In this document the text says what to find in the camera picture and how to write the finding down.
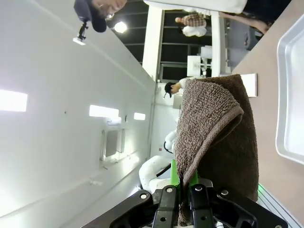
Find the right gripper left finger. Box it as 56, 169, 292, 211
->
111, 160, 184, 228

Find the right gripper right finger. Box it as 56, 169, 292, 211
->
189, 171, 288, 228

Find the brown terry towel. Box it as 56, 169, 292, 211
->
172, 74, 259, 228

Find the person's right forearm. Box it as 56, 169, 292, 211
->
219, 11, 259, 28

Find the person's right hand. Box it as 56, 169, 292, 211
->
255, 21, 271, 33

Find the ceiling air vent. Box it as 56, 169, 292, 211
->
101, 129, 126, 163

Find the background person black hair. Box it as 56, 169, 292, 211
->
163, 77, 189, 98

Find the silver metal tray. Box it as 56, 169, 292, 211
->
275, 22, 304, 165

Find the white background equipment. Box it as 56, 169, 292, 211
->
187, 46, 212, 77

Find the round bright lamp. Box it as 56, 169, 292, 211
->
114, 21, 128, 34

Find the background person plaid shirt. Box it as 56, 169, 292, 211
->
175, 13, 207, 38

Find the person in white sweater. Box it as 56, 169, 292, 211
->
73, 0, 293, 34

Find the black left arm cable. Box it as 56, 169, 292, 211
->
155, 140, 172, 178

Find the aluminium frame rail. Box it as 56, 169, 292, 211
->
257, 184, 304, 225

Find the small camera on mount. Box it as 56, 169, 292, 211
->
72, 22, 90, 45

